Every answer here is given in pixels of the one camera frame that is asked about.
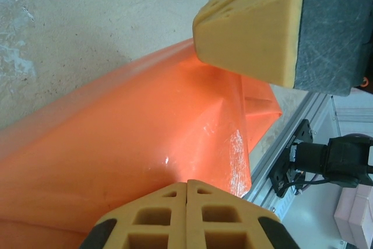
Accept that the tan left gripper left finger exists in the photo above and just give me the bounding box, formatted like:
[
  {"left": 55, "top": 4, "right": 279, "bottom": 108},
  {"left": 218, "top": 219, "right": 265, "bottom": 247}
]
[{"left": 78, "top": 181, "right": 187, "bottom": 249}]

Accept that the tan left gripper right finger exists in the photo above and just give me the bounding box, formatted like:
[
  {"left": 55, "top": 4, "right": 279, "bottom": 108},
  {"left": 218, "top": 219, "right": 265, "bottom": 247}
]
[{"left": 185, "top": 179, "right": 295, "bottom": 249}]

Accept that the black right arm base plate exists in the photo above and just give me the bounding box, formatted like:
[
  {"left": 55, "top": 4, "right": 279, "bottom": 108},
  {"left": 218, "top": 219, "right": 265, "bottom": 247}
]
[{"left": 268, "top": 119, "right": 315, "bottom": 199}]

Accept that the orange wrapping paper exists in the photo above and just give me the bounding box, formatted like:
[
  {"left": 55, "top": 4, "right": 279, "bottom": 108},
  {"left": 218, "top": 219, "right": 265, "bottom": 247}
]
[{"left": 0, "top": 37, "right": 283, "bottom": 249}]

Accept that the pink foam block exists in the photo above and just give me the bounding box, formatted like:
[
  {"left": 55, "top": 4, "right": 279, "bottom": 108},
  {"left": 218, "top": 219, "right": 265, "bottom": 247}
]
[{"left": 333, "top": 186, "right": 373, "bottom": 232}]

